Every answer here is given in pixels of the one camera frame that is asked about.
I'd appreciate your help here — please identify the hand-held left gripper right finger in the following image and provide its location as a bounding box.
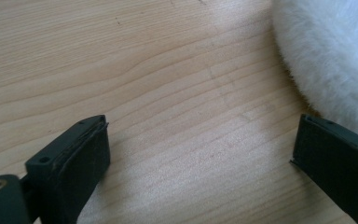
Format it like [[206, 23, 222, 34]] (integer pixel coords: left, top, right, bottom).
[[289, 113, 358, 224]]

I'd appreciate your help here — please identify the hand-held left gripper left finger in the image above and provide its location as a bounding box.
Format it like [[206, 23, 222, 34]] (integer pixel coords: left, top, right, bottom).
[[21, 114, 112, 224]]

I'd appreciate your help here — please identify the white fluffy plush item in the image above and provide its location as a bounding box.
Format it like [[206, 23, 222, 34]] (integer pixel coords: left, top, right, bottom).
[[271, 0, 358, 144]]

